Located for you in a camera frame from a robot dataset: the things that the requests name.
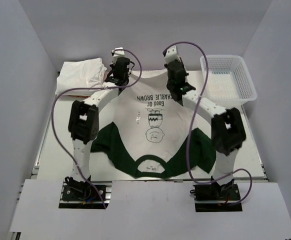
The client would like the white and green raglan t-shirt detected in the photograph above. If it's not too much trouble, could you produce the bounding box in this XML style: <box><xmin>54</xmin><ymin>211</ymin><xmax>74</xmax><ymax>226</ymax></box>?
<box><xmin>91</xmin><ymin>69</ymin><xmax>216</xmax><ymax>179</ymax></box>

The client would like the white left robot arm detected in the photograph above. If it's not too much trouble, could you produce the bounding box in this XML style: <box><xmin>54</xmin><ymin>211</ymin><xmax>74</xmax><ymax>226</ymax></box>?
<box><xmin>68</xmin><ymin>63</ymin><xmax>129</xmax><ymax>182</ymax></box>

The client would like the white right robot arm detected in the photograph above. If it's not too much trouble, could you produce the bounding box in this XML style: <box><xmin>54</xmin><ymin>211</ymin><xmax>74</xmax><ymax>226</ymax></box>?
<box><xmin>166</xmin><ymin>74</ymin><xmax>246</xmax><ymax>186</ymax></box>

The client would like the folded white t-shirt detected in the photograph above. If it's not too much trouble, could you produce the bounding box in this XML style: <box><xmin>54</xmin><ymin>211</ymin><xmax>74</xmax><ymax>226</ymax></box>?
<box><xmin>55</xmin><ymin>57</ymin><xmax>108</xmax><ymax>96</ymax></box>

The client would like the white plastic basket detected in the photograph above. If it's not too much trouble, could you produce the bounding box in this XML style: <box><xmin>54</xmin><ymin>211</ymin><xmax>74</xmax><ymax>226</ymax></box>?
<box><xmin>200</xmin><ymin>55</ymin><xmax>257</xmax><ymax>108</ymax></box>

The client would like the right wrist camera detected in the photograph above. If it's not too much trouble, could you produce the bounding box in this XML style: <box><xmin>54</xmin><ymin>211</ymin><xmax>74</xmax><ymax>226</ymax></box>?
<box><xmin>163</xmin><ymin>45</ymin><xmax>189</xmax><ymax>84</ymax></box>

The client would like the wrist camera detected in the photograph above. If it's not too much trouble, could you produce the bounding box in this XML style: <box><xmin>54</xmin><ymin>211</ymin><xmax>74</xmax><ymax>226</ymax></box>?
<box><xmin>163</xmin><ymin>45</ymin><xmax>189</xmax><ymax>84</ymax></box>
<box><xmin>110</xmin><ymin>47</ymin><xmax>130</xmax><ymax>78</ymax></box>

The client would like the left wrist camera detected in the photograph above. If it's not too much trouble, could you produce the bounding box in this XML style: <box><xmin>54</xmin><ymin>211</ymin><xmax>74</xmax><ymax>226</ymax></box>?
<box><xmin>110</xmin><ymin>47</ymin><xmax>130</xmax><ymax>78</ymax></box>

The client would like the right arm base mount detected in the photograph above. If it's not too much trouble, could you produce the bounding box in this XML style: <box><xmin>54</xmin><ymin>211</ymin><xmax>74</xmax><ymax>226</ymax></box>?
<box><xmin>189</xmin><ymin>178</ymin><xmax>243</xmax><ymax>213</ymax></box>

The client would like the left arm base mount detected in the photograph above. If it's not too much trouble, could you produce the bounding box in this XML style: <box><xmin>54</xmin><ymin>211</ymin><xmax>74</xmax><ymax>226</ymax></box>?
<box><xmin>58</xmin><ymin>176</ymin><xmax>112</xmax><ymax>210</ymax></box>

